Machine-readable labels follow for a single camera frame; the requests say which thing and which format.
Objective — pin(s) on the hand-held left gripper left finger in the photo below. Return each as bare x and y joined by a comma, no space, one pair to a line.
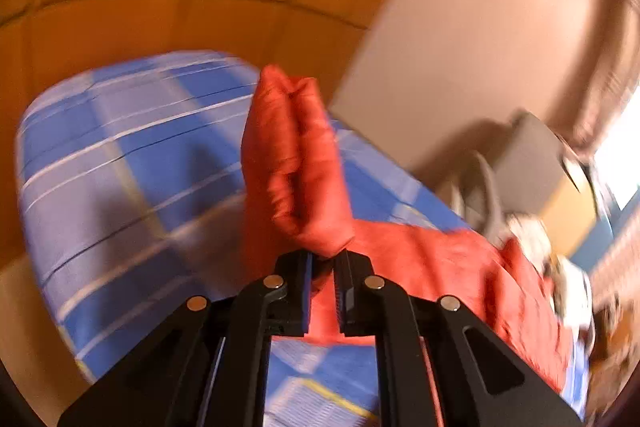
302,294

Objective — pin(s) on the grey yellow blue padded headboard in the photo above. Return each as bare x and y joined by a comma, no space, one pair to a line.
530,157

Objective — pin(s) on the orange puffer jacket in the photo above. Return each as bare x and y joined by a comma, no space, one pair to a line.
290,147

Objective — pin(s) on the cluttered wooden nightstand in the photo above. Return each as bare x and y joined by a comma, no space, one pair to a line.
615,357

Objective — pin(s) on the white printed pillow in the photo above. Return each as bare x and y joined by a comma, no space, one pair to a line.
575,297

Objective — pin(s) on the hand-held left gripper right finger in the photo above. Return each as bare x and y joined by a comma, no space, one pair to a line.
342,299

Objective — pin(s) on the pale window curtain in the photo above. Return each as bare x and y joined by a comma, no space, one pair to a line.
610,97

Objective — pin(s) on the blue plaid bed sheet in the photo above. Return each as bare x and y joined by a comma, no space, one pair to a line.
125,167

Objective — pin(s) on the beige quilted blanket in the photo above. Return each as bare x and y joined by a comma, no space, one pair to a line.
525,232

